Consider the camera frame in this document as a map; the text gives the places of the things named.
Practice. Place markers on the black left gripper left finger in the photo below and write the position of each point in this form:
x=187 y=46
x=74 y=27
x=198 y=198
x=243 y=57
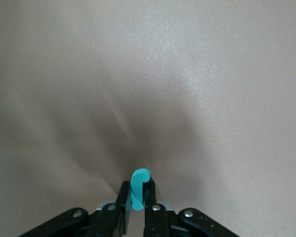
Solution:
x=106 y=222

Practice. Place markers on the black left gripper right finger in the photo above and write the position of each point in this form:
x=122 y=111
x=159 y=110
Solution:
x=155 y=222

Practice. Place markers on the teal letter l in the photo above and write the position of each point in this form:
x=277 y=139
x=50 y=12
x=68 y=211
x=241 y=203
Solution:
x=136 y=192

